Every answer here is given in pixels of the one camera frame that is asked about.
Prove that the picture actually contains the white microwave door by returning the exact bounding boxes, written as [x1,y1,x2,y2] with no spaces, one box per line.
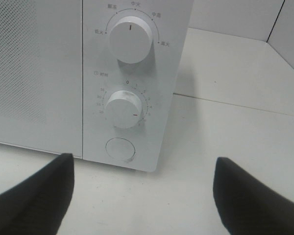
[0,0,82,158]

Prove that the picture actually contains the white microwave oven body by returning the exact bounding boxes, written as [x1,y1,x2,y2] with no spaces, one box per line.
[0,0,195,173]

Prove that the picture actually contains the white upper power knob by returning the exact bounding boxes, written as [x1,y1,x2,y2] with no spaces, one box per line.
[109,16,153,64]

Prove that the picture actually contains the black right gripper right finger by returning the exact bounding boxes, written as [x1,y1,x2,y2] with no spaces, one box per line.
[213,157,294,235]

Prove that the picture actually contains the white round door button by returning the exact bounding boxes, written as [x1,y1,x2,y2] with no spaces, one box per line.
[105,138,136,161]

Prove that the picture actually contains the white lower timer knob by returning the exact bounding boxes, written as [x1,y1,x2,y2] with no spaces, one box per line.
[104,90,143,129]

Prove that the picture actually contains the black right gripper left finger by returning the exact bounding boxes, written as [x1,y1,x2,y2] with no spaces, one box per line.
[0,153,74,235]

